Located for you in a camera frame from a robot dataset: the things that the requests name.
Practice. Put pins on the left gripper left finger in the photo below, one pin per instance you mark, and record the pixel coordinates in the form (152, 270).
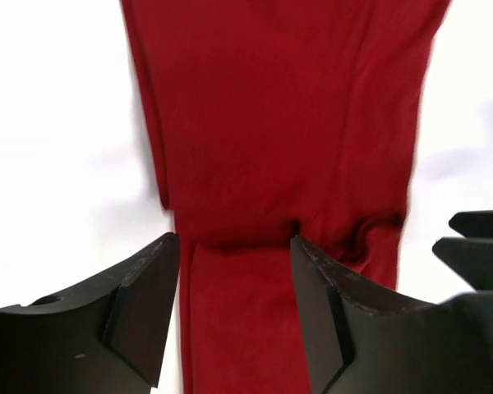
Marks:
(106, 334)

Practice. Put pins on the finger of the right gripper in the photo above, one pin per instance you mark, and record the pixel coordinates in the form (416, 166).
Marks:
(470, 258)
(473, 223)

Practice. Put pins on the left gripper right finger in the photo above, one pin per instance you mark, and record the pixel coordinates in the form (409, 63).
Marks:
(361, 337)

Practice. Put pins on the dark red t-shirt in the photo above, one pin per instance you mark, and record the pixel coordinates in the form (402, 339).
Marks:
(269, 119)

